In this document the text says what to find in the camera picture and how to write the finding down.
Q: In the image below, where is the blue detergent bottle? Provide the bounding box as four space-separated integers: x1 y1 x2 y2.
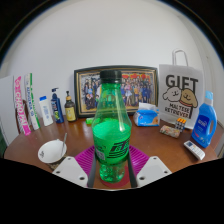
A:
190 90 218 149

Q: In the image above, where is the framed group photo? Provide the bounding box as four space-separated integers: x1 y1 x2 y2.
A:
73 65 159 119

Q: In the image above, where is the colourful puzzle cube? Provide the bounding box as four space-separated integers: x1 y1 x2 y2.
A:
174 117 187 133

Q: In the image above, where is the blue tissue pack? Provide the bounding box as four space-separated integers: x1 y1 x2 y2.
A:
133 102 160 128

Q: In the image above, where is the thin grey stirring stick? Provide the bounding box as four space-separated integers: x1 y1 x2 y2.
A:
59 132 68 157

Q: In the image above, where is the long white green box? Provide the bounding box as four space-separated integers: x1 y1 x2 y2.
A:
23 72 41 131

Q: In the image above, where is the yellow brown pump bottle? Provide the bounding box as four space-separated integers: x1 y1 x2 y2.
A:
64 90 77 123

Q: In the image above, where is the dark blue pump bottle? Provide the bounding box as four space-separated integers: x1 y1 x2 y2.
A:
50 87 65 124

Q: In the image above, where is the white bottle with blue cap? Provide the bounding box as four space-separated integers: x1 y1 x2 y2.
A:
38 95 54 127

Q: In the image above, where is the white paper gift bag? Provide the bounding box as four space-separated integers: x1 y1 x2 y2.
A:
158 49 205 130

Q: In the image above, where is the white remote control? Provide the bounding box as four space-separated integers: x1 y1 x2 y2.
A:
183 140 206 161

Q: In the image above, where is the long pink box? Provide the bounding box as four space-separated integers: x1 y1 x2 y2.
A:
13 75 32 137

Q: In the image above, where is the camouflage paper cup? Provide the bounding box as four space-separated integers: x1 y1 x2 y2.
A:
37 139 68 171

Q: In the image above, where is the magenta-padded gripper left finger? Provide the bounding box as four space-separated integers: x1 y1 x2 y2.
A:
52 144 99 189

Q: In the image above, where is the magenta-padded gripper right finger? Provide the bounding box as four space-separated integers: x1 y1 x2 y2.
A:
127 144 173 189

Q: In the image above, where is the green plastic drink bottle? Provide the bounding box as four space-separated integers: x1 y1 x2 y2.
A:
91 69 133 184

